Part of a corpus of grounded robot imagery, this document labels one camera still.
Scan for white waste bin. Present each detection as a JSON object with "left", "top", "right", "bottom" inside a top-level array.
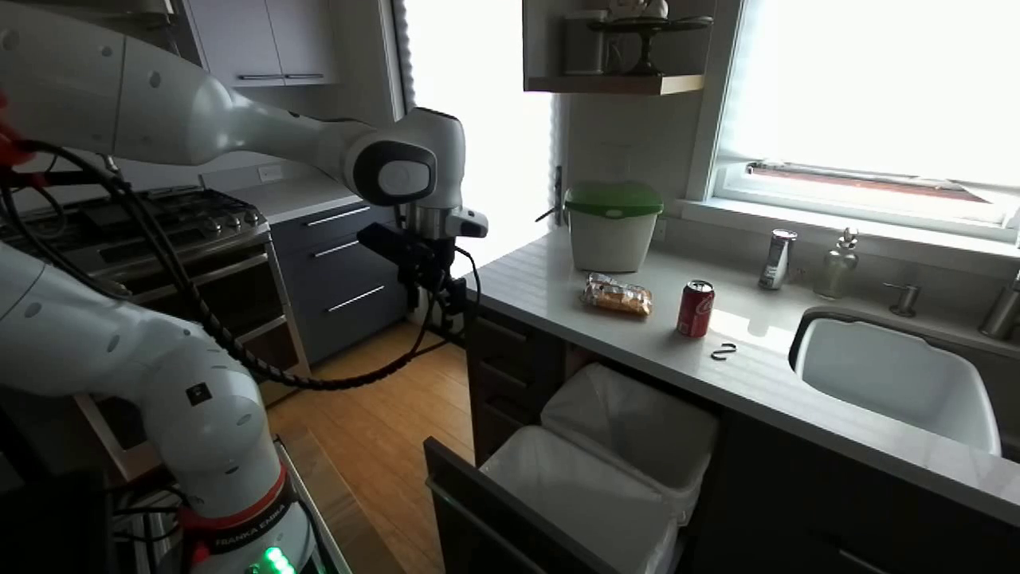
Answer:
[
  {"left": 479, "top": 424, "right": 682, "bottom": 574},
  {"left": 540, "top": 362, "right": 720, "bottom": 525}
]

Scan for green compost bin lid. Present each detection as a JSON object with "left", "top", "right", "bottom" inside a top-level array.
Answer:
[{"left": 563, "top": 181, "right": 665, "bottom": 221}]

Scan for tall bright window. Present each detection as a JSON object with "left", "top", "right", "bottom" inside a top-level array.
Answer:
[{"left": 395, "top": 0, "right": 563, "bottom": 268}]

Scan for wooden wall shelf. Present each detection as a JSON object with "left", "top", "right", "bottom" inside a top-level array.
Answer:
[{"left": 522, "top": 0, "right": 708, "bottom": 97}]

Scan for glass soap dispenser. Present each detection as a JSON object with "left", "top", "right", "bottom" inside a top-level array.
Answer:
[{"left": 812, "top": 227, "right": 861, "bottom": 301}]

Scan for small metal counter pump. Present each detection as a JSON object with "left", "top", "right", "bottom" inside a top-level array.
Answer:
[{"left": 882, "top": 281, "right": 923, "bottom": 318}]

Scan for white upper cabinets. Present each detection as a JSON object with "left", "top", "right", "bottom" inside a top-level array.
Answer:
[{"left": 182, "top": 0, "right": 339, "bottom": 88}]

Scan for red soda can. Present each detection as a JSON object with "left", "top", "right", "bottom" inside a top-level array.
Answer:
[{"left": 677, "top": 279, "right": 716, "bottom": 339}]

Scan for grey drawer cabinet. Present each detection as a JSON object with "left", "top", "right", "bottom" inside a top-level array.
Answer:
[{"left": 269, "top": 199, "right": 410, "bottom": 366}]

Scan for black cake stand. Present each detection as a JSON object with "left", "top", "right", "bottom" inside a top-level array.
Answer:
[{"left": 588, "top": 15, "right": 715, "bottom": 77}]

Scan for white compost bin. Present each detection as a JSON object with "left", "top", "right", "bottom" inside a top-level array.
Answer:
[{"left": 563, "top": 181, "right": 665, "bottom": 274}]

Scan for black window crank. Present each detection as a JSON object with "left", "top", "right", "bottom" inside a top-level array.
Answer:
[{"left": 534, "top": 165, "right": 565, "bottom": 226}]

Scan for dark drawer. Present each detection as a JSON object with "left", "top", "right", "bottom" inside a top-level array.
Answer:
[
  {"left": 467, "top": 307, "right": 568, "bottom": 369},
  {"left": 469, "top": 395, "right": 551, "bottom": 467},
  {"left": 467, "top": 351, "right": 559, "bottom": 415}
]

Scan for waste bin drawer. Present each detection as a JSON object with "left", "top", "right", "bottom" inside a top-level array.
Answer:
[{"left": 422, "top": 362, "right": 720, "bottom": 574}]

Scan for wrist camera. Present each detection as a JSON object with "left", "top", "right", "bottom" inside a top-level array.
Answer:
[{"left": 356, "top": 222, "right": 423, "bottom": 267}]

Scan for grey canister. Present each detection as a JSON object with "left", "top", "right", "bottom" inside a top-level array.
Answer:
[{"left": 563, "top": 9, "right": 611, "bottom": 77}]

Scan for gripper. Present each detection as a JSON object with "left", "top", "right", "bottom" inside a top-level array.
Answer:
[{"left": 397, "top": 238, "right": 469, "bottom": 332}]

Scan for wide window over sink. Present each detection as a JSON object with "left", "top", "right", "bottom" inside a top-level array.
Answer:
[{"left": 687, "top": 0, "right": 1020, "bottom": 244}]

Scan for orange snacks packet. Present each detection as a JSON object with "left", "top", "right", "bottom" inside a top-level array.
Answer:
[{"left": 579, "top": 273, "right": 654, "bottom": 317}]

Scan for stainless gas range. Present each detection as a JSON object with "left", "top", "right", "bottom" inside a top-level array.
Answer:
[{"left": 0, "top": 185, "right": 313, "bottom": 479}]

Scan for white sink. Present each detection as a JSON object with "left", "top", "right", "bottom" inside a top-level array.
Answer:
[{"left": 787, "top": 305, "right": 1005, "bottom": 458}]

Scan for steel tap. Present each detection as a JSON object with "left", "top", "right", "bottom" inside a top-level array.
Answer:
[{"left": 978, "top": 267, "right": 1020, "bottom": 344}]

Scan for silver drink can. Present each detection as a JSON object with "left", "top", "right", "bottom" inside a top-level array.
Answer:
[{"left": 758, "top": 228, "right": 798, "bottom": 291}]

